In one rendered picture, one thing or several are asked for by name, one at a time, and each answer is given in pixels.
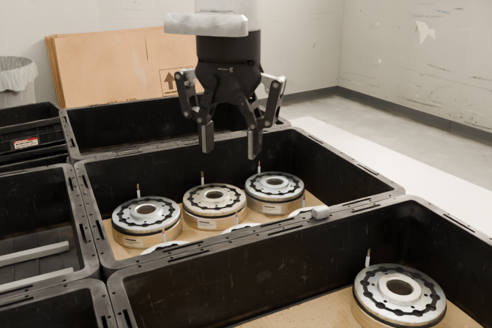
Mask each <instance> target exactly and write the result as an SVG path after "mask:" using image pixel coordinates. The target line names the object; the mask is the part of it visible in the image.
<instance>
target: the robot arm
mask: <svg viewBox="0 0 492 328"><path fill-rule="evenodd" d="M194 7H195V12H168V13H167V14H166V15H165V16H164V17H163V26H164V33H168V34H188V35H195V42H196V55H197V57H198V63H197V65H196V67H195V69H190V68H188V67H186V68H184V69H182V70H179V71H176V72H175V73H174V79H175V83H176V88H177V92H178V95H179V101H180V105H181V108H182V114H183V116H184V117H185V118H187V119H188V118H191V119H193V120H195V121H196V122H197V124H198V143H199V145H200V147H202V149H203V152H205V153H209V152H211V151H212V150H213V149H214V146H215V142H214V121H211V118H212V115H213V113H214V111H215V108H216V106H217V104H218V103H230V104H232V105H238V106H239V109H240V112H241V114H243V115H244V117H245V120H246V122H247V125H248V127H249V130H248V131H247V158H248V159H250V160H253V159H254V158H255V157H256V156H257V155H258V154H259V152H260V151H261V150H262V139H263V129H264V128H270V127H271V126H272V125H273V124H274V123H275V122H276V121H277V120H278V117H279V113H280V108H281V104H282V101H283V95H284V91H285V87H286V81H287V80H286V77H285V76H283V75H280V76H278V77H275V76H272V75H267V74H265V73H264V70H263V68H262V66H261V0H195V1H194ZM196 79H198V81H199V83H200V84H201V85H202V87H203V88H204V93H203V96H202V98H201V101H200V104H199V105H198V99H197V95H196V92H195V83H196ZM260 83H262V84H263V85H264V91H265V92H266V93H267V94H268V95H269V96H268V99H267V103H266V110H265V113H264V116H262V114H261V111H260V108H259V101H258V98H257V96H256V93H255V90H256V89H257V88H258V86H259V85H260ZM199 106H200V107H199Z"/></svg>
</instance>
